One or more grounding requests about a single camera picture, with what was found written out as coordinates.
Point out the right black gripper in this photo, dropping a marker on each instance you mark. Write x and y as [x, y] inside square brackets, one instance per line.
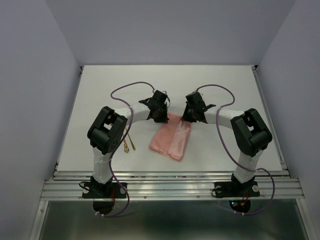
[185, 116]

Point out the pink satin napkin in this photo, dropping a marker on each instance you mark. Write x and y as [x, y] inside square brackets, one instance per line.
[172, 138]

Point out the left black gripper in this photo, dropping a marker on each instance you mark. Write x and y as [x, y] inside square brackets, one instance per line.
[163, 119]

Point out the gold spoon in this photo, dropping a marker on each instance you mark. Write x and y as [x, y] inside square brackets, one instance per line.
[125, 147]

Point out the gold fork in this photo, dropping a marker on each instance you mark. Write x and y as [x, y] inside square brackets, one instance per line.
[130, 139]

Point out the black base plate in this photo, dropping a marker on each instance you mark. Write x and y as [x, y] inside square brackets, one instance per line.
[231, 189]
[110, 190]

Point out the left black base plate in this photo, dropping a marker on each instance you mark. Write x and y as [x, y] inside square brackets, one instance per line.
[110, 190]

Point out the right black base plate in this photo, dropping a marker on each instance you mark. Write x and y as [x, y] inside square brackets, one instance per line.
[231, 189]

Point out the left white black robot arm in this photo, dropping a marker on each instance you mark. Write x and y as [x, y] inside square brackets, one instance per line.
[106, 135]

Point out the aluminium frame rail front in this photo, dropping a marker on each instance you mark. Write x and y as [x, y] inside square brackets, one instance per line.
[171, 186]

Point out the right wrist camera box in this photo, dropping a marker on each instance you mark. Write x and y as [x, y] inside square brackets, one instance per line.
[195, 101]

